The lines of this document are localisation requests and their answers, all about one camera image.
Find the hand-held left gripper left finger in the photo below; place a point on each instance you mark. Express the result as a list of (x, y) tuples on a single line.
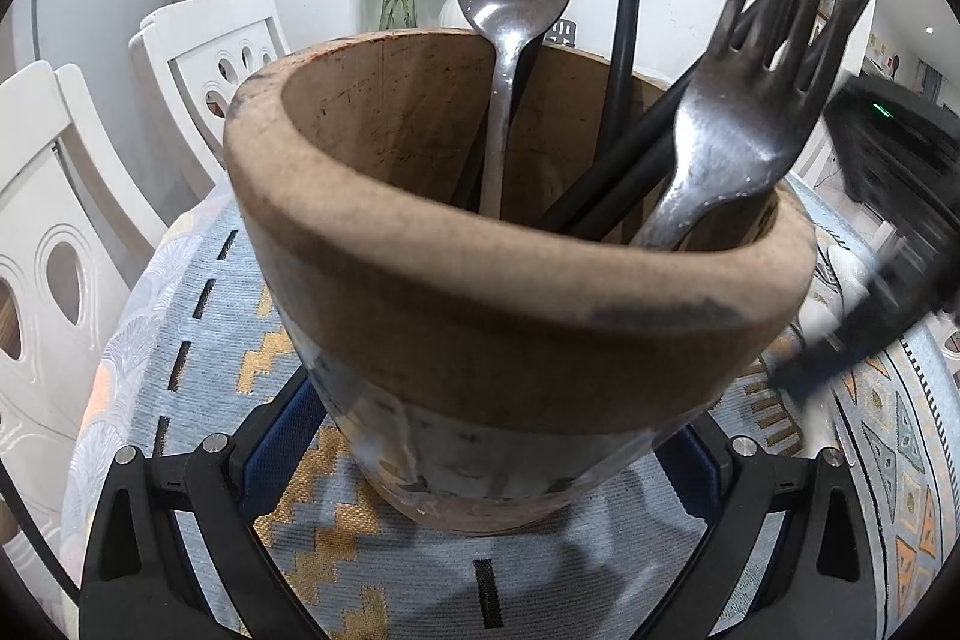
[(277, 430)]

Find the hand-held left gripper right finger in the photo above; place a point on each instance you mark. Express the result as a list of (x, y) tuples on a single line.
[(697, 467)]

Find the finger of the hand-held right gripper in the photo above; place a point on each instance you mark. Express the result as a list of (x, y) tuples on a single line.
[(862, 325)]

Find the silver metal fork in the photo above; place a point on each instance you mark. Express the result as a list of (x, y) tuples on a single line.
[(727, 123)]

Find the brown clay pot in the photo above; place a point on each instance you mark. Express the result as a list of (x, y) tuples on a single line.
[(450, 340)]

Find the pile of black chopsticks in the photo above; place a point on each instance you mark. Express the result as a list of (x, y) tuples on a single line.
[(622, 48)]

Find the patterned blue woven table mat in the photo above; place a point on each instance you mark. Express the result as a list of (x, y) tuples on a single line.
[(600, 535)]

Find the grey phone stand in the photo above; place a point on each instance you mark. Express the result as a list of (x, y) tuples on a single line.
[(561, 33)]

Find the white ceramic vase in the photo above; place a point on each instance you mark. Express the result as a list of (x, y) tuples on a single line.
[(454, 14)]

